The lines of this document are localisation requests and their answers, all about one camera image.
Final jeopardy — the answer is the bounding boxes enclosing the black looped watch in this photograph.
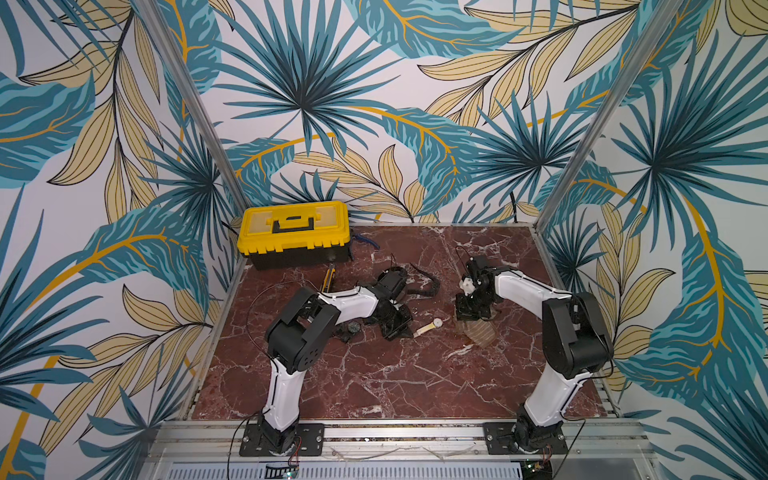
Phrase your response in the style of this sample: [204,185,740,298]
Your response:
[405,263,441,298]

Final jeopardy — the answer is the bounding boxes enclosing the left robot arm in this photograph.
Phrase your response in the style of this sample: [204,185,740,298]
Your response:
[259,267,412,451]

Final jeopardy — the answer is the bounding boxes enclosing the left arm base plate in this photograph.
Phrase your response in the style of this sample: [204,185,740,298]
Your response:
[238,422,325,458]

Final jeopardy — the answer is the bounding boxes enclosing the yellow black toolbox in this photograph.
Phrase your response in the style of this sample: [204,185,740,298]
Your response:
[237,201,351,271]

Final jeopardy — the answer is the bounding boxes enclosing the aluminium front rail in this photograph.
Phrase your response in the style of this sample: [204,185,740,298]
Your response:
[138,418,664,479]

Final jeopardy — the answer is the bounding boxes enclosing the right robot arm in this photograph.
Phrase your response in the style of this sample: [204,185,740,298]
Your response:
[455,256,614,453]

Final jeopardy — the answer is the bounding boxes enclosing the blue handled pliers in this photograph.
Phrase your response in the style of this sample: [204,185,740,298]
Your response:
[352,234,381,250]

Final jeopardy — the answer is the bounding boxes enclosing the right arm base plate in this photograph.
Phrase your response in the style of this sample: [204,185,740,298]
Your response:
[482,421,568,455]

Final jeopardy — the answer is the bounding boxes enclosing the yellow utility knife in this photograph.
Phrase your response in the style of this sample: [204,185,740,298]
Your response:
[321,265,336,293]

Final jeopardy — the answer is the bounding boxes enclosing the beige striped cloth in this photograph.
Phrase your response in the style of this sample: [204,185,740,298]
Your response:
[457,320,497,348]

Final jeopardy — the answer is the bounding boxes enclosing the cream strap watch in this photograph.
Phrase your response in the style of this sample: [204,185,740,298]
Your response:
[414,318,443,338]

